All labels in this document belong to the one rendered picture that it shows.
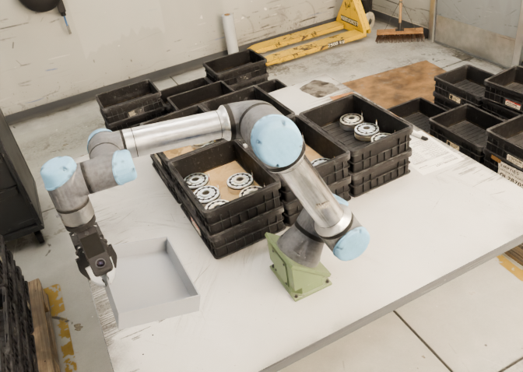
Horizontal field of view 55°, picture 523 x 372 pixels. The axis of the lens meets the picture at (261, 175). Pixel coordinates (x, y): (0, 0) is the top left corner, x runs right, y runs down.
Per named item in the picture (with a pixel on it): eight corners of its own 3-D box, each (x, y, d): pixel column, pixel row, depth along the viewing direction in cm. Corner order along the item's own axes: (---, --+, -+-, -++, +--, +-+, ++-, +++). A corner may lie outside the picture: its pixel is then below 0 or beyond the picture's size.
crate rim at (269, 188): (282, 187, 178) (282, 181, 177) (205, 219, 169) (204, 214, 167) (235, 142, 209) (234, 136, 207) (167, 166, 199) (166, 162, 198)
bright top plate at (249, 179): (257, 182, 191) (257, 180, 191) (234, 192, 188) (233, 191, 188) (245, 170, 199) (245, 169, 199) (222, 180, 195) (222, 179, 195)
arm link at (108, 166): (124, 136, 119) (77, 150, 117) (131, 155, 110) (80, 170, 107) (134, 165, 123) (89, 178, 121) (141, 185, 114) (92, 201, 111)
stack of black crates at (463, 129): (514, 181, 283) (524, 129, 264) (473, 201, 274) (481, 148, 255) (461, 151, 314) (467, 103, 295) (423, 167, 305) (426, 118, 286)
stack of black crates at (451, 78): (508, 131, 326) (517, 82, 307) (473, 146, 317) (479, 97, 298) (462, 108, 357) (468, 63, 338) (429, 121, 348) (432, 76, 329)
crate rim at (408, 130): (415, 131, 197) (415, 126, 196) (352, 158, 188) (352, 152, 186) (353, 96, 228) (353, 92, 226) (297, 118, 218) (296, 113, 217)
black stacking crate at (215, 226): (285, 208, 184) (282, 183, 177) (211, 240, 174) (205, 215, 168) (238, 161, 214) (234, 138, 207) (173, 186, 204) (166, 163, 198)
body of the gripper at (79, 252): (104, 238, 129) (89, 201, 122) (114, 257, 122) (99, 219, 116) (75, 250, 126) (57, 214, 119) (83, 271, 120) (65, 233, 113)
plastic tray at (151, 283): (198, 310, 127) (200, 295, 124) (118, 330, 118) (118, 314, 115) (166, 250, 148) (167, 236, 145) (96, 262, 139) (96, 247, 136)
